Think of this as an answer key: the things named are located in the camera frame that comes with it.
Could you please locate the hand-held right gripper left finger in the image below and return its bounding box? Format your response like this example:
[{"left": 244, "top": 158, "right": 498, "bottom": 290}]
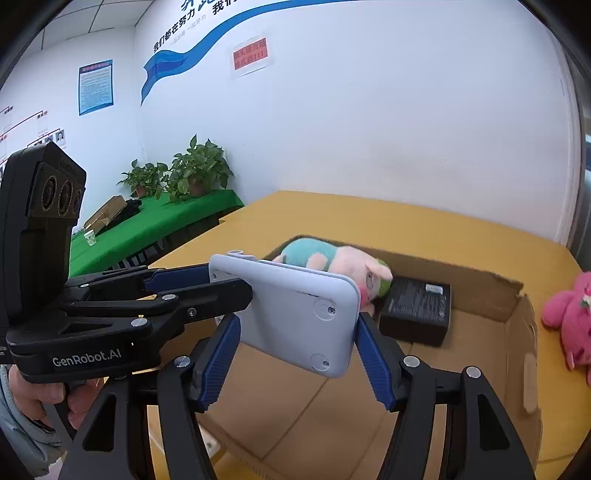
[{"left": 58, "top": 314, "right": 242, "bottom": 480}]

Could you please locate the person's left forearm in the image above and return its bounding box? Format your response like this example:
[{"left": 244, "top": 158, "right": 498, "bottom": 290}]
[{"left": 0, "top": 364, "right": 70, "bottom": 476}]

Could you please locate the small potted plant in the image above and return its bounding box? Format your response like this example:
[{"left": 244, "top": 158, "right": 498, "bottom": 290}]
[{"left": 116, "top": 159, "right": 169, "bottom": 200}]

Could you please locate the flat cardboard box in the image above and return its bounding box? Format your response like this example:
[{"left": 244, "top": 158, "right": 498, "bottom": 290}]
[{"left": 84, "top": 196, "right": 127, "bottom": 232}]

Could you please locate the large potted plant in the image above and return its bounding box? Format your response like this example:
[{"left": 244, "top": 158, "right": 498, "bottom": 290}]
[{"left": 166, "top": 135, "right": 235, "bottom": 203}]

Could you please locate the black rectangular box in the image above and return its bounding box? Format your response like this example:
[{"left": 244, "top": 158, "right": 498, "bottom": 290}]
[{"left": 379, "top": 275, "right": 452, "bottom": 348}]

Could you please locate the person's left hand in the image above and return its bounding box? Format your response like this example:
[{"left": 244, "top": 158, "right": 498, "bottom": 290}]
[{"left": 9, "top": 367, "right": 105, "bottom": 430}]

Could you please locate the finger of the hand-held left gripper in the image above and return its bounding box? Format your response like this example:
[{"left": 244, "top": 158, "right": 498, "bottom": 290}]
[
  {"left": 88, "top": 263, "right": 213, "bottom": 298},
  {"left": 60, "top": 278, "right": 254, "bottom": 333}
]

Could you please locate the white plastic device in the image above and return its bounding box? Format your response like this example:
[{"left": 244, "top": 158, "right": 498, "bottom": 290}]
[{"left": 209, "top": 250, "right": 361, "bottom": 379}]

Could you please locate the blue wall poster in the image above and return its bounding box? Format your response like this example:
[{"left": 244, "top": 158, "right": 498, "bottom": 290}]
[{"left": 78, "top": 59, "right": 114, "bottom": 116}]

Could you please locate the pink plush toy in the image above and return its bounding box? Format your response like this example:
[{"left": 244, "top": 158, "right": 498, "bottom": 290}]
[{"left": 541, "top": 272, "right": 591, "bottom": 386}]

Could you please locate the red wall sign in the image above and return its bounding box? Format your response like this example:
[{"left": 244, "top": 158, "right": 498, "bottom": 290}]
[{"left": 229, "top": 36, "right": 271, "bottom": 80}]

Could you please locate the wall photo chart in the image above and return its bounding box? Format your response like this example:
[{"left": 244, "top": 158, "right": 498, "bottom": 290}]
[{"left": 0, "top": 106, "right": 68, "bottom": 158}]

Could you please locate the large cardboard box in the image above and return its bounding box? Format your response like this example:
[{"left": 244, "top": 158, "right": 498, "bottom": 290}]
[{"left": 201, "top": 233, "right": 541, "bottom": 480}]

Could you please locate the teal and pink plush pig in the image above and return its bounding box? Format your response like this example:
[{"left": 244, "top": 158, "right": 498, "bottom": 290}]
[{"left": 272, "top": 237, "right": 394, "bottom": 308}]

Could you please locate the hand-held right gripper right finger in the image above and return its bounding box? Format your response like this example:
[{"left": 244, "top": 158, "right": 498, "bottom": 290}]
[{"left": 355, "top": 312, "right": 536, "bottom": 480}]

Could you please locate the green tablecloth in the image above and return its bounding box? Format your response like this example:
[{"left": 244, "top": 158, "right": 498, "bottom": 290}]
[{"left": 68, "top": 189, "right": 245, "bottom": 278}]

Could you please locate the grey metal door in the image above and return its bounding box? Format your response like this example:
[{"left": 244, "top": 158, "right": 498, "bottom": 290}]
[{"left": 566, "top": 41, "right": 591, "bottom": 259}]

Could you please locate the blue wave wall decal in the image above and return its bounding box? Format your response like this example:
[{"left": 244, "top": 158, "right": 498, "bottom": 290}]
[{"left": 140, "top": 0, "right": 352, "bottom": 106}]

